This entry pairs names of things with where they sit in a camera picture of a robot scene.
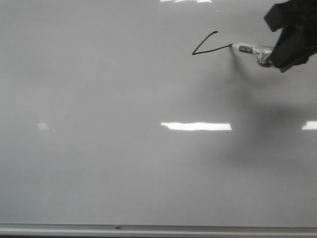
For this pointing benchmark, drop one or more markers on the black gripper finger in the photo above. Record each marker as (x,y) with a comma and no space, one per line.
(301,13)
(290,50)

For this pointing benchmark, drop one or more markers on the white black whiteboard marker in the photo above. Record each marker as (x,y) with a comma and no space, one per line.
(261,53)

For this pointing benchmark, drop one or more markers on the white whiteboard with aluminium frame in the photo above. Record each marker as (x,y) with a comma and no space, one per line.
(134,112)

